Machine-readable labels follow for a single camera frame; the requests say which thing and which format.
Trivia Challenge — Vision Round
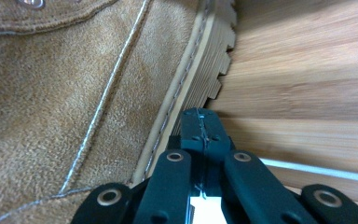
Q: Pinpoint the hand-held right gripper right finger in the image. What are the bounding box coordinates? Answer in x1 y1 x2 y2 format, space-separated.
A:
202 107 235 198

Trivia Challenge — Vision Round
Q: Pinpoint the wooden box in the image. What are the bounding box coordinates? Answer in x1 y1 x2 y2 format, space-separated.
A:
204 0 358 216

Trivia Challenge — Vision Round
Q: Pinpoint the tan suede boot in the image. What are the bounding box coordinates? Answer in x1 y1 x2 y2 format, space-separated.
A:
0 0 238 224

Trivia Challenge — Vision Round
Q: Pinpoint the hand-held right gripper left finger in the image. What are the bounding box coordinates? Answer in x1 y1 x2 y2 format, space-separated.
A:
167 107 207 198

